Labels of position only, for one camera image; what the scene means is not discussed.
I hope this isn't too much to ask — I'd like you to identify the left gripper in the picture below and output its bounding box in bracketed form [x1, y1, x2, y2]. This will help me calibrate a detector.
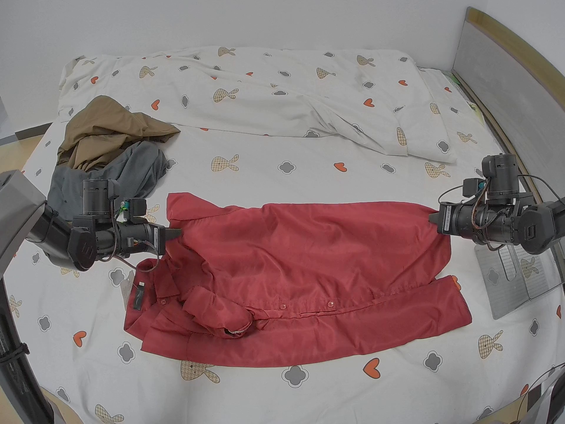
[112, 221, 183, 257]

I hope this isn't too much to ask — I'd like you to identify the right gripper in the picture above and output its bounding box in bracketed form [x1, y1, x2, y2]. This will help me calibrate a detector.
[428, 203, 480, 239]

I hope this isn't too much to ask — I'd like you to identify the red shirt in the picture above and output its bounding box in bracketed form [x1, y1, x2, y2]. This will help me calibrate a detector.
[120, 193, 473, 367]

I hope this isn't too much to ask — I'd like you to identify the grey garment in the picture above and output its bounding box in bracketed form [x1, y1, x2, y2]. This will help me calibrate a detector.
[48, 142, 169, 222]

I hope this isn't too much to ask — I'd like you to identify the clear plastic box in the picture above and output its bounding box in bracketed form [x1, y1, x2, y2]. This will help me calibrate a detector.
[474, 237, 565, 320]

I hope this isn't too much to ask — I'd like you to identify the bed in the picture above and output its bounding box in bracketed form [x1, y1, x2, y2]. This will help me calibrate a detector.
[0, 7, 565, 424]

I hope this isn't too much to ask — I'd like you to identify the brown garment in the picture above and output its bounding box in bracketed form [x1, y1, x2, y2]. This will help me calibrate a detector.
[56, 96, 182, 172]

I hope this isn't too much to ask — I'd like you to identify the white printed quilt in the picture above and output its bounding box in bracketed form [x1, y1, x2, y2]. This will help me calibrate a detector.
[59, 47, 457, 163]

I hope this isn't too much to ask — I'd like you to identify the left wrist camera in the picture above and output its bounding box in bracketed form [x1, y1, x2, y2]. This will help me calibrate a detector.
[119, 198, 147, 221]

